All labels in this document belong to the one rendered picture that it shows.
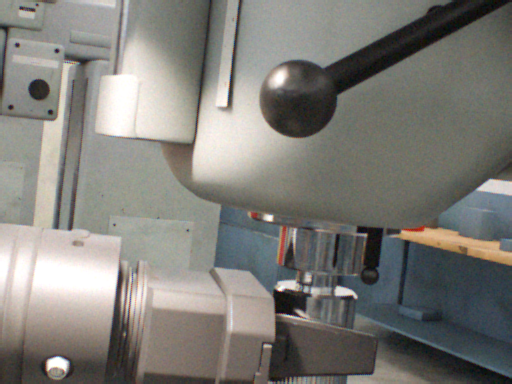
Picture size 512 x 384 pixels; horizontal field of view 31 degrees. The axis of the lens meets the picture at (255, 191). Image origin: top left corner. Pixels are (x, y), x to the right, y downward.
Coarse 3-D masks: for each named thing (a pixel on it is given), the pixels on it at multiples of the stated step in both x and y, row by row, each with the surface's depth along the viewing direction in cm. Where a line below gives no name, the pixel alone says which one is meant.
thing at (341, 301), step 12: (276, 288) 50; (288, 288) 49; (300, 288) 50; (276, 300) 50; (288, 300) 49; (300, 300) 49; (312, 300) 48; (324, 300) 48; (336, 300) 49; (348, 300) 49; (312, 312) 49; (324, 312) 49; (336, 312) 49; (348, 312) 49
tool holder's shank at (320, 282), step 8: (304, 272) 50; (296, 280) 51; (304, 280) 50; (312, 280) 50; (320, 280) 50; (328, 280) 50; (336, 280) 50; (304, 288) 50; (312, 288) 50; (320, 288) 50; (328, 288) 50; (336, 288) 51
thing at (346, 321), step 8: (280, 312) 49; (288, 312) 49; (296, 312) 49; (304, 312) 49; (312, 320) 49; (320, 320) 49; (328, 320) 49; (336, 320) 49; (344, 320) 49; (352, 320) 50; (352, 328) 50; (328, 376) 49; (336, 376) 49; (344, 376) 50
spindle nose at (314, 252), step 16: (288, 240) 49; (304, 240) 49; (320, 240) 48; (336, 240) 48; (352, 240) 49; (288, 256) 49; (304, 256) 49; (320, 256) 48; (336, 256) 48; (352, 256) 49; (320, 272) 48; (336, 272) 48; (352, 272) 49
